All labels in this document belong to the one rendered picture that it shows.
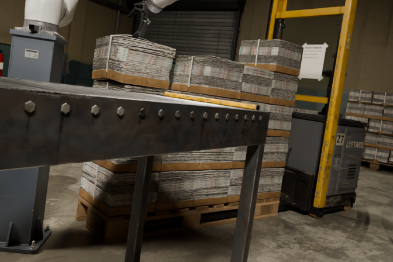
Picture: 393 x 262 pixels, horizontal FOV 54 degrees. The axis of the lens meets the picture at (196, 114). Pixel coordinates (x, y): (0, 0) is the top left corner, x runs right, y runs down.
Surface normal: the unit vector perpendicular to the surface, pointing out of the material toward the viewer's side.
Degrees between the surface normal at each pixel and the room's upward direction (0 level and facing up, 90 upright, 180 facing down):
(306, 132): 90
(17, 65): 90
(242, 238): 90
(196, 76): 90
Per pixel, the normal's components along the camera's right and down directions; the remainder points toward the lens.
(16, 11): 0.84, 0.14
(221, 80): 0.62, 0.13
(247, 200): -0.52, -0.03
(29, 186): 0.09, 0.07
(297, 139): -0.75, -0.07
